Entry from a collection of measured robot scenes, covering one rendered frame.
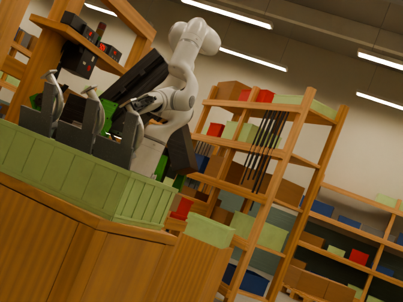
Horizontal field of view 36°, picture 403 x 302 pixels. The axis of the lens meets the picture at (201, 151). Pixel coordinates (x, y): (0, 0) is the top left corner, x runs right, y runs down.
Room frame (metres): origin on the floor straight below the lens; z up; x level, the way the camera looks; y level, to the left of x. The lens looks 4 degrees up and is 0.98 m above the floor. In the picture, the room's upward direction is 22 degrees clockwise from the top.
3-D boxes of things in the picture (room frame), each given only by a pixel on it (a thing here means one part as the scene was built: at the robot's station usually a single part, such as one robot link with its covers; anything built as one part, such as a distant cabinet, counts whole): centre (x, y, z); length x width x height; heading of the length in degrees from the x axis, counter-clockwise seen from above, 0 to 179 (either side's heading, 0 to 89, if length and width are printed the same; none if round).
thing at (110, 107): (3.51, 0.59, 1.17); 0.13 x 0.12 x 0.20; 161
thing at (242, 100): (6.88, -0.46, 1.19); 2.30 x 0.55 x 2.39; 25
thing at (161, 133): (2.89, 0.19, 1.24); 0.19 x 0.12 x 0.24; 92
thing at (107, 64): (3.68, 0.87, 1.52); 0.90 x 0.25 x 0.04; 161
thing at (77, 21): (3.39, 0.93, 1.59); 0.15 x 0.07 x 0.07; 161
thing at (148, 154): (2.89, 0.23, 1.03); 0.19 x 0.19 x 0.18
